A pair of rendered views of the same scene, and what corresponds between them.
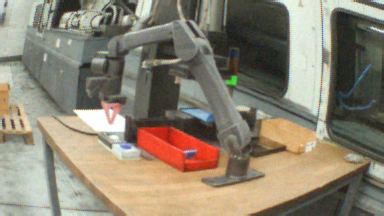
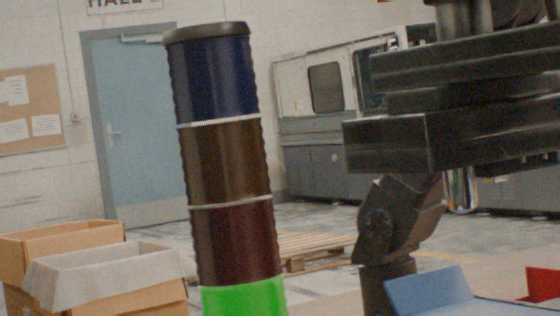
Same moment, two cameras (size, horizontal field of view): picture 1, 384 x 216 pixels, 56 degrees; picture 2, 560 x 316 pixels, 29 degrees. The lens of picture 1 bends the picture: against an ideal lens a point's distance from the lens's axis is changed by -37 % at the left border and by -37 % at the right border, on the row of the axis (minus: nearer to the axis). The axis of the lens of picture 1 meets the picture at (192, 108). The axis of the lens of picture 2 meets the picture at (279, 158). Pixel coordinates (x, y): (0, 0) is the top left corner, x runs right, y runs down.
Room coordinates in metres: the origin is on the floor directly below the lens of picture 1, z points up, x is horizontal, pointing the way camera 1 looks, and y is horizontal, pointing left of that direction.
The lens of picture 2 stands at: (2.53, -0.02, 1.16)
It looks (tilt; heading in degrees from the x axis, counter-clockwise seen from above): 3 degrees down; 191
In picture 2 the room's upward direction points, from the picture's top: 8 degrees counter-clockwise
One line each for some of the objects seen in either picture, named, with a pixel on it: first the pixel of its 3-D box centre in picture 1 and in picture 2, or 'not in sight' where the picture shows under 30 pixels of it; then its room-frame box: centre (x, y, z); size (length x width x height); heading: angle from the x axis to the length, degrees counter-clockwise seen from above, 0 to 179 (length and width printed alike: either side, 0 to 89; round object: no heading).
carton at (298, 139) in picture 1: (289, 136); not in sight; (1.82, -0.38, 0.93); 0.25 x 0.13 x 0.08; 37
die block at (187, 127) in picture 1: (198, 127); not in sight; (1.81, -0.03, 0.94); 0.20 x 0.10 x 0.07; 127
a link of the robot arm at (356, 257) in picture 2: (238, 144); (391, 233); (1.39, -0.13, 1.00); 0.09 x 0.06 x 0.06; 155
